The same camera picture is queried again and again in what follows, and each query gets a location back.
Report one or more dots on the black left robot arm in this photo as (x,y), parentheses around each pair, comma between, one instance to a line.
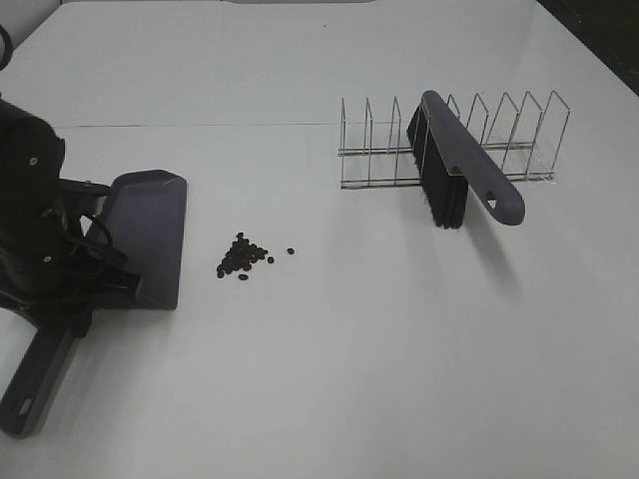
(34,222)

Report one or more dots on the chrome wire rack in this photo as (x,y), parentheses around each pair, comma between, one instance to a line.
(523,138)

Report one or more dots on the pile of coffee beans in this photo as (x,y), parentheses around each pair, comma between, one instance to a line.
(241,257)

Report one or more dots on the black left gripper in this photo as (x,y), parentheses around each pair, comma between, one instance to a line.
(64,292)

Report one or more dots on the purple plastic dustpan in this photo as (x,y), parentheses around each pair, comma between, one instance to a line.
(145,213)

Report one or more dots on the purple hand brush black bristles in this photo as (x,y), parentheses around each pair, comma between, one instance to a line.
(451,163)

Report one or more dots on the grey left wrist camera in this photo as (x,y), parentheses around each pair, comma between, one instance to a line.
(83,197)

